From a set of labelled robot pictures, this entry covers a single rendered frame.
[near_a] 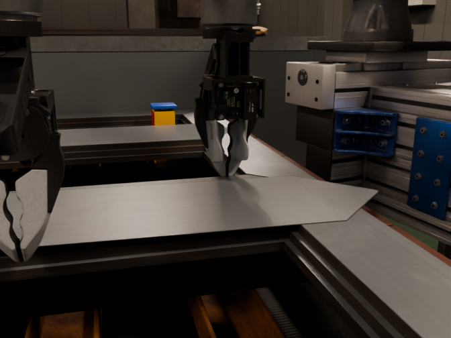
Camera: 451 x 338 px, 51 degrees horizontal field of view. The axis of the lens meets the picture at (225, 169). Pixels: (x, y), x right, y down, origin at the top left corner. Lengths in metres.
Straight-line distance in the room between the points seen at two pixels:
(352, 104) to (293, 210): 0.51
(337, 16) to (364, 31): 4.23
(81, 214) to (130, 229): 0.08
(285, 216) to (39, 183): 0.26
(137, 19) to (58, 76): 2.39
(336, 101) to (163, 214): 0.56
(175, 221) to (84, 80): 0.90
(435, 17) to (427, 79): 3.45
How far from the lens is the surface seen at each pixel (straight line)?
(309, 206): 0.57
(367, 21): 1.08
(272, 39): 1.45
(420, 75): 1.15
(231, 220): 0.52
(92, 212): 0.57
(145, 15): 3.73
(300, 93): 1.04
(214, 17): 0.62
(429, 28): 4.64
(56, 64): 1.37
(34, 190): 0.44
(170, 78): 1.38
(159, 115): 1.16
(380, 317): 0.40
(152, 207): 0.57
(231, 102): 0.62
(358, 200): 0.61
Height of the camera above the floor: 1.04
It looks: 15 degrees down
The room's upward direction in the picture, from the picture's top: straight up
